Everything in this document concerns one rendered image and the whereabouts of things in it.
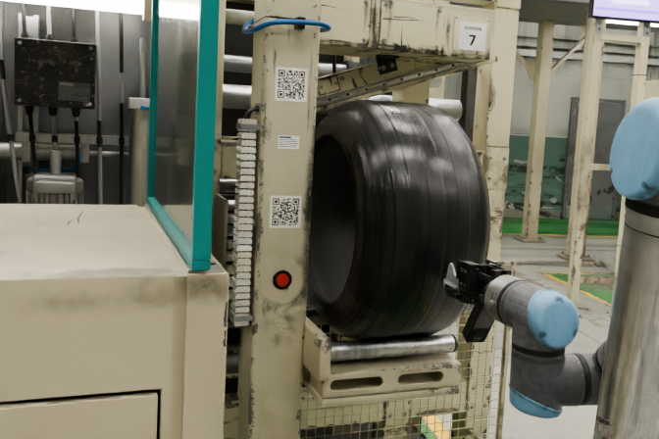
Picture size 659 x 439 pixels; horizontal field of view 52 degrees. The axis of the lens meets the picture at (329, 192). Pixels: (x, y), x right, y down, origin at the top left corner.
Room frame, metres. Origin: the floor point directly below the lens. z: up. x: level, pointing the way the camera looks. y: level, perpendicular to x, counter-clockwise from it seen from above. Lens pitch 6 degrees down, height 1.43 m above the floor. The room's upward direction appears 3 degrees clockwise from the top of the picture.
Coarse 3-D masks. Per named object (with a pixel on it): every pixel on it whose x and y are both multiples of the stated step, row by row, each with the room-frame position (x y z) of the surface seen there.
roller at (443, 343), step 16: (416, 336) 1.60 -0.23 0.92; (432, 336) 1.61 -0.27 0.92; (448, 336) 1.62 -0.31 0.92; (336, 352) 1.51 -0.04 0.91; (352, 352) 1.52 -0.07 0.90; (368, 352) 1.53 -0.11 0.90; (384, 352) 1.55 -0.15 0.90; (400, 352) 1.56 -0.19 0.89; (416, 352) 1.58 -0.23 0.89; (432, 352) 1.60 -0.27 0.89; (448, 352) 1.62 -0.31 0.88
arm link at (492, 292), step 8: (496, 280) 1.24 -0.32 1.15; (504, 280) 1.22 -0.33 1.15; (512, 280) 1.21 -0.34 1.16; (488, 288) 1.24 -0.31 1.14; (496, 288) 1.22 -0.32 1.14; (488, 296) 1.23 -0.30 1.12; (496, 296) 1.21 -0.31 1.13; (488, 304) 1.22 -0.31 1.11; (488, 312) 1.23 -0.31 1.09; (496, 312) 1.20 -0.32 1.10
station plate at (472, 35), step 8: (464, 24) 1.98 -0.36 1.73; (472, 24) 1.99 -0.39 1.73; (480, 24) 2.00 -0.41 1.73; (464, 32) 1.98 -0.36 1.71; (472, 32) 1.99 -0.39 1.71; (480, 32) 2.00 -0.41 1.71; (464, 40) 1.98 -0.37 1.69; (472, 40) 1.99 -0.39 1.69; (480, 40) 2.00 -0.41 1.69; (464, 48) 1.98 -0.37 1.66; (472, 48) 1.99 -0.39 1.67; (480, 48) 2.00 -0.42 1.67
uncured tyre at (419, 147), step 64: (320, 128) 1.74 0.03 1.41; (384, 128) 1.51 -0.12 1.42; (448, 128) 1.57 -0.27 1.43; (320, 192) 1.95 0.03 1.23; (384, 192) 1.42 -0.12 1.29; (448, 192) 1.46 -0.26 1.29; (320, 256) 1.91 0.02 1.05; (384, 256) 1.41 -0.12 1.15; (448, 256) 1.45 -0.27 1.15; (384, 320) 1.48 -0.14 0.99; (448, 320) 1.54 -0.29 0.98
